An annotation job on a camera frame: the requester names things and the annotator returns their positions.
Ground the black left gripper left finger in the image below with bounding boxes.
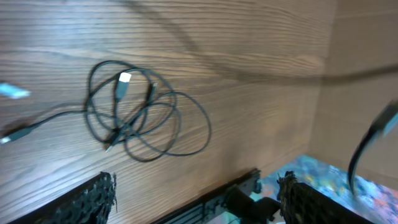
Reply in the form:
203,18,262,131
10,172,117,224

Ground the black thin USB cable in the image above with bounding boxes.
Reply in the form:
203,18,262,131
83,60,213,163

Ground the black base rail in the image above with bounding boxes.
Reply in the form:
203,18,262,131
152,169,280,224

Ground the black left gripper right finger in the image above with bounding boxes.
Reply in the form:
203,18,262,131
277,171,372,224

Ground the black USB cable thick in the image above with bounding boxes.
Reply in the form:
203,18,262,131
347,100,397,195

